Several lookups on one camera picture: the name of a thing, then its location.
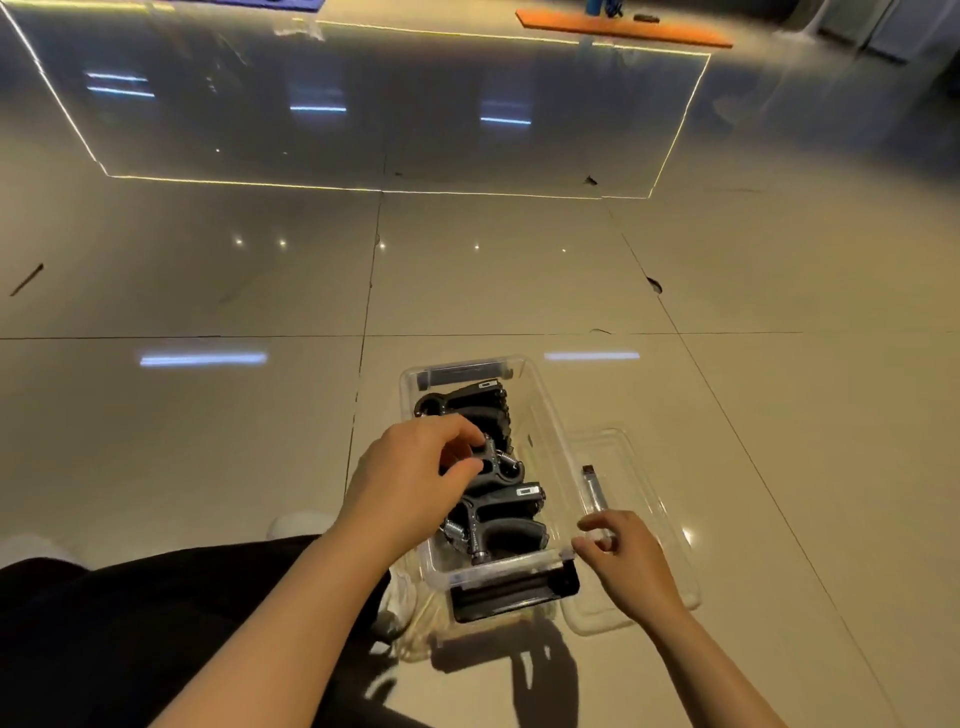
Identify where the person's right hand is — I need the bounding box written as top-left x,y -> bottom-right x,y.
571,509 -> 688,628

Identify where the person's left hand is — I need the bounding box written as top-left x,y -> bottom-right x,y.
329,413 -> 487,560

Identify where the clear lid with dark handle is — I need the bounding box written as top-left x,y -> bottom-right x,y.
558,427 -> 703,637

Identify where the group of black hand grippers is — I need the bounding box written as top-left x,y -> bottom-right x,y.
413,380 -> 551,568

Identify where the clear plastic storage box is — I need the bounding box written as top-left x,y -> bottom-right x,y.
399,356 -> 583,625

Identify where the person's left forearm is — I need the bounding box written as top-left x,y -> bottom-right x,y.
149,528 -> 395,728

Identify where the person's right forearm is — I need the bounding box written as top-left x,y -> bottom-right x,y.
648,607 -> 789,728

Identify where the white left shoe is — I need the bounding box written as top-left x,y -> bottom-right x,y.
268,512 -> 335,540

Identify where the white shoe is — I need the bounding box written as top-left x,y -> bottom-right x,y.
378,575 -> 419,639
268,512 -> 335,540

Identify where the white right shoe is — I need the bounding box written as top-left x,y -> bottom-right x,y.
378,575 -> 419,639

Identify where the purple exercise mat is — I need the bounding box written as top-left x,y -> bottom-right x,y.
179,0 -> 328,10

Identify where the orange exercise mat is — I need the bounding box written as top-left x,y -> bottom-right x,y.
515,8 -> 735,50

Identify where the white table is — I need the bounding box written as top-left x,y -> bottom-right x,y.
776,0 -> 841,39

